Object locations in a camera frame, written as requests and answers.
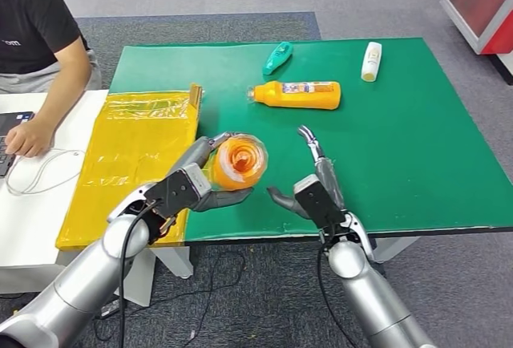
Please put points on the brown cardboard strip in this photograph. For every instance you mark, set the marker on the brown cardboard strip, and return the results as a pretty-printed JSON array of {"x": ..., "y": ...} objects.
[{"x": 195, "y": 98}]

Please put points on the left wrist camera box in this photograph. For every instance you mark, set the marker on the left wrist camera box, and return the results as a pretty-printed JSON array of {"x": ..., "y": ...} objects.
[{"x": 176, "y": 191}]

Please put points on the teal plastic bottle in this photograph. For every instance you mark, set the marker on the teal plastic bottle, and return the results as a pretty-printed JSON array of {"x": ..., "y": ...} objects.
[{"x": 277, "y": 57}]

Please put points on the white table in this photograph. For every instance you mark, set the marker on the white table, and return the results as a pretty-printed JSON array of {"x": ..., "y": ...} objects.
[{"x": 32, "y": 229}]

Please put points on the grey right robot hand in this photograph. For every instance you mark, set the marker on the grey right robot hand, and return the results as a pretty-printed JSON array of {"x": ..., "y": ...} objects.
[{"x": 330, "y": 175}]

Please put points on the white plastic bottle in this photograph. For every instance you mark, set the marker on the white plastic bottle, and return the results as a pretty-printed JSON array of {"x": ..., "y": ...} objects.
[{"x": 371, "y": 62}]

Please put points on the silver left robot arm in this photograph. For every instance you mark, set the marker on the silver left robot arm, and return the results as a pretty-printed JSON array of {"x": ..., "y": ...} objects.
[{"x": 72, "y": 298}]

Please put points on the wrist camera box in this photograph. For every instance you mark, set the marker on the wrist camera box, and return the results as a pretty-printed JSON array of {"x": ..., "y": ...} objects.
[
  {"x": 316, "y": 202},
  {"x": 176, "y": 191}
]

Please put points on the white table leg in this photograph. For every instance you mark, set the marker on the white table leg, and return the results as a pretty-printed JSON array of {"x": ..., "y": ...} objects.
[
  {"x": 391, "y": 250},
  {"x": 178, "y": 265}
]

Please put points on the yellow plastic sheet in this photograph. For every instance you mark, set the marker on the yellow plastic sheet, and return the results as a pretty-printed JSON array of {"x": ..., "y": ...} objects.
[{"x": 132, "y": 133}]

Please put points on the black laptop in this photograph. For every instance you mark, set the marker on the black laptop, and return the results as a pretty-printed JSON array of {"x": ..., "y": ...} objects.
[{"x": 7, "y": 133}]

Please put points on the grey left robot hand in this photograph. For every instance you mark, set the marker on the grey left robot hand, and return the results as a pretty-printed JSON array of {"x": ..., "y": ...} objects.
[{"x": 190, "y": 154}]

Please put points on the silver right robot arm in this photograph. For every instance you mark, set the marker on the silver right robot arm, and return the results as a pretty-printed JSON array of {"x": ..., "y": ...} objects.
[{"x": 368, "y": 298}]

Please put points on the orange bottle with clear cap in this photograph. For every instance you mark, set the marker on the orange bottle with clear cap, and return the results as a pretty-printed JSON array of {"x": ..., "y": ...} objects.
[
  {"x": 240, "y": 162},
  {"x": 296, "y": 99}
]

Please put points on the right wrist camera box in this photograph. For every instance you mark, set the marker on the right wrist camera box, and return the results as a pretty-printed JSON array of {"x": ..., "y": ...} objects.
[{"x": 316, "y": 202}]

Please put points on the black power brick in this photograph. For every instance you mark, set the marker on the black power brick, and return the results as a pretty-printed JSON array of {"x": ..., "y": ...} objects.
[{"x": 109, "y": 309}]

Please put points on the person's forearm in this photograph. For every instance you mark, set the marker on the person's forearm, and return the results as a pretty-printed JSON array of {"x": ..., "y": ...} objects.
[{"x": 68, "y": 80}]

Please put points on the green table mat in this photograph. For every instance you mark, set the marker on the green table mat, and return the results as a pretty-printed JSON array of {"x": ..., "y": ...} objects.
[{"x": 400, "y": 138}]

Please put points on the red and white cabinet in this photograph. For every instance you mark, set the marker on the red and white cabinet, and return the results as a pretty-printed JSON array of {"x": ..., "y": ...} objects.
[{"x": 480, "y": 0}]

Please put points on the person's hand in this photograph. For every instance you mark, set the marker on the person's hand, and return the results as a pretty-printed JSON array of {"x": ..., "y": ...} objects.
[{"x": 28, "y": 138}]

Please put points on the person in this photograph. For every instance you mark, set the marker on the person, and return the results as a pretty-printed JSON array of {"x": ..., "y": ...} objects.
[{"x": 28, "y": 16}]

